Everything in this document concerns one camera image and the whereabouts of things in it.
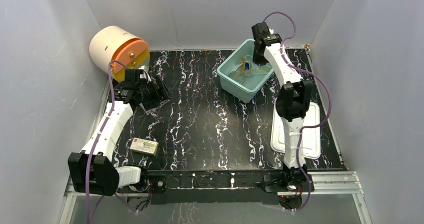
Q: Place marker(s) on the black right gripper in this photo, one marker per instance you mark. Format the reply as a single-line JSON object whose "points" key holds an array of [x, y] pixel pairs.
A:
{"points": [[257, 60]]}

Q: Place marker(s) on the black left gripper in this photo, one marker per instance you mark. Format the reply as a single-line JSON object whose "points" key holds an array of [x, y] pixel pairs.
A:
{"points": [[154, 91]]}

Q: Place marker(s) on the amber rubber tube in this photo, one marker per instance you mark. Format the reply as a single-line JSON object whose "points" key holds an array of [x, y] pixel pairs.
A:
{"points": [[240, 67]]}

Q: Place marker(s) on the mint green plastic bin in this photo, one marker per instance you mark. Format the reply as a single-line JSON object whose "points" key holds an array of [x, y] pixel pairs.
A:
{"points": [[246, 92]]}

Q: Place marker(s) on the white red slide box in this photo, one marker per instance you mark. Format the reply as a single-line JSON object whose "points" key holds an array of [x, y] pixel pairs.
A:
{"points": [[144, 146]]}

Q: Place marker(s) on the white plastic bin lid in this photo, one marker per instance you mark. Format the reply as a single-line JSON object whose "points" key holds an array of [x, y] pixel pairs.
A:
{"points": [[310, 138]]}

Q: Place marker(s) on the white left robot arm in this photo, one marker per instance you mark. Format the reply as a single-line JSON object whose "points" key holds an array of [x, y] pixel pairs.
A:
{"points": [[91, 168]]}

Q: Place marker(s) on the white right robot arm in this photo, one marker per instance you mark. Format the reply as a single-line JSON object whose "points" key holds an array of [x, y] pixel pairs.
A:
{"points": [[291, 104]]}

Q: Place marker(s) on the white orange cylinder drum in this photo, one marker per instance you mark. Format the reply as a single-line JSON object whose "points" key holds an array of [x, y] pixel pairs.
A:
{"points": [[115, 43]]}

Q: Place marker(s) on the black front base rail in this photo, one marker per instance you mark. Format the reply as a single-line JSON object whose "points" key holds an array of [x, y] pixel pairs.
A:
{"points": [[226, 186]]}

